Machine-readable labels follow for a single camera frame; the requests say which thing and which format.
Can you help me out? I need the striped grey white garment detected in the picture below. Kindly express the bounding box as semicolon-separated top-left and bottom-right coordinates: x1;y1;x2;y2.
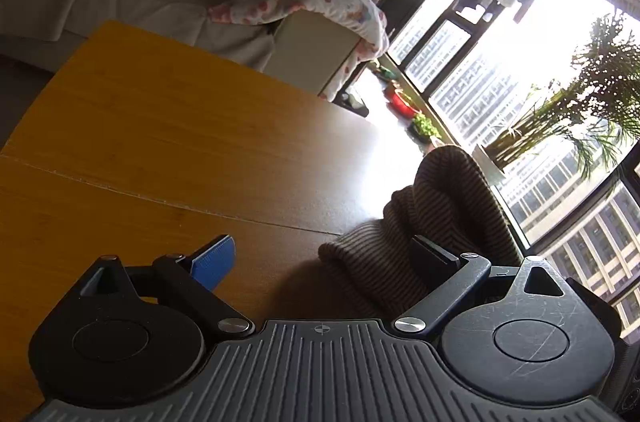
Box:
318;145;523;320

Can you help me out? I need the small green leafy plant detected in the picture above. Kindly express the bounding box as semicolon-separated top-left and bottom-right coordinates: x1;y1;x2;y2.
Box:
408;112;440;144

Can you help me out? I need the red plant basin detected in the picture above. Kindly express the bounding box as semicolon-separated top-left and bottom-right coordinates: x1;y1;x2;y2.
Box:
384;81;420;120

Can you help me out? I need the black white floor appliance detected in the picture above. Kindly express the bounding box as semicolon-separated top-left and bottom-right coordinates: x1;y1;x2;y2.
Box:
335;92;370;118

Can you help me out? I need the green palm plant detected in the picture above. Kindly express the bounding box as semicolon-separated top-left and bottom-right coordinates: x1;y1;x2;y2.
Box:
484;11;639;179

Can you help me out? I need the beige chair back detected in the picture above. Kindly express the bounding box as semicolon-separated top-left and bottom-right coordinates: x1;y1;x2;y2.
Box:
262;11;360;96

